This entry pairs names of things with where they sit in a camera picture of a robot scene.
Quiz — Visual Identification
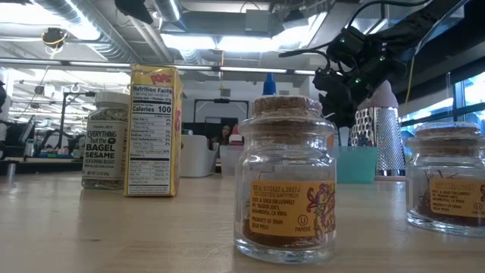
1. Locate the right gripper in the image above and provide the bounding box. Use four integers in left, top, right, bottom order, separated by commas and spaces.
314, 56, 407, 129

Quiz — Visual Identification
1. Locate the red cap colouring bottle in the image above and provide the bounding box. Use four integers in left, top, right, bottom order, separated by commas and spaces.
228, 124, 244, 147

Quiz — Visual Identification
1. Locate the teal plastic bin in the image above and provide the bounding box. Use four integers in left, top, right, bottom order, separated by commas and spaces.
335, 146, 380, 185

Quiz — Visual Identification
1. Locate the blue cap colouring bottle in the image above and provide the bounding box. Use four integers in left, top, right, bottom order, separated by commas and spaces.
261, 72, 277, 96

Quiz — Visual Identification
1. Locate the ceiling light bar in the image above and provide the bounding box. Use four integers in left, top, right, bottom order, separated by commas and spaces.
0, 58, 318, 77

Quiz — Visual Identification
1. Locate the person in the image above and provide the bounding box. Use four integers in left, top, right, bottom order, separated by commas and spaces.
216, 124, 233, 147

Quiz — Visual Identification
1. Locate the cork-lid saffron jar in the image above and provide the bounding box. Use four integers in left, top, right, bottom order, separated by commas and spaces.
233, 94, 338, 265
404, 121, 485, 238

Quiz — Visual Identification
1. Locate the shallow clear plastic bin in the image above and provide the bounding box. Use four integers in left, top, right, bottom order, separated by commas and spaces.
218, 145, 243, 177

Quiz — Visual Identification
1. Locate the window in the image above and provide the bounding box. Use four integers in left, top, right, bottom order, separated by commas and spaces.
401, 70, 485, 133

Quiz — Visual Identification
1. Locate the deep clear plastic bin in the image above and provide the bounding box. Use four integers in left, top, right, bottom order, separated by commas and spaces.
180, 134, 219, 178

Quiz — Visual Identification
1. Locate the yellow Corn Pops box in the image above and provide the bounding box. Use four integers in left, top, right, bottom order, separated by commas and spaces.
124, 63, 183, 197

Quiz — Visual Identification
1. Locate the bagel seasoning jar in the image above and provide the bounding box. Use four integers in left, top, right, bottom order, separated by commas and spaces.
81, 90, 130, 190

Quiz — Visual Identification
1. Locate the black background stand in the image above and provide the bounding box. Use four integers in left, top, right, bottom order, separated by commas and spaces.
37, 90, 98, 155

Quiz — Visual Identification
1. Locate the black ceiling device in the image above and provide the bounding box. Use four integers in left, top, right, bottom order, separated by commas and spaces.
40, 27, 69, 49

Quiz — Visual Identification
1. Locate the pink-handled box grater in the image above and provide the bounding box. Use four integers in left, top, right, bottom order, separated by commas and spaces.
350, 81, 408, 181

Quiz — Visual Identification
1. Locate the yellow hanging cable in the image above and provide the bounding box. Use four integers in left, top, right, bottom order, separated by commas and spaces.
403, 56, 414, 105

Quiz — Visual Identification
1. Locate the black background frame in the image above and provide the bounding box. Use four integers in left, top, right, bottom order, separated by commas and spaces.
193, 97, 250, 126

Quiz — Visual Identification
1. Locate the silver ventilation duct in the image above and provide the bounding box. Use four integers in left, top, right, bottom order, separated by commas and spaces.
33, 0, 139, 64

